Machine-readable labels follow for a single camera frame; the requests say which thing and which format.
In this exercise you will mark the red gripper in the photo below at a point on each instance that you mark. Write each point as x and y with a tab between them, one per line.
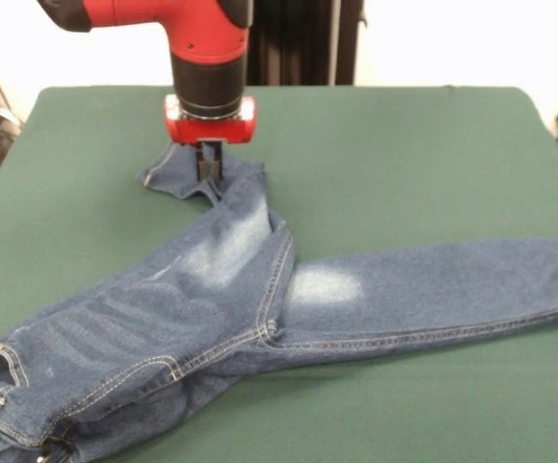
211	129

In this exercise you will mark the blue denim jeans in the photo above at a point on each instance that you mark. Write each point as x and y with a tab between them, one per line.
259	308

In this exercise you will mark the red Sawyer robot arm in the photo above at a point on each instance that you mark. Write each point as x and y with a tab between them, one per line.
206	43

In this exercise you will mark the dark green table cloth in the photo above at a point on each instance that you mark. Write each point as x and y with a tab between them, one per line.
404	169

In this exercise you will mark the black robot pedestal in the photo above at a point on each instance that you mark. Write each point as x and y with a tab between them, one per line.
302	43

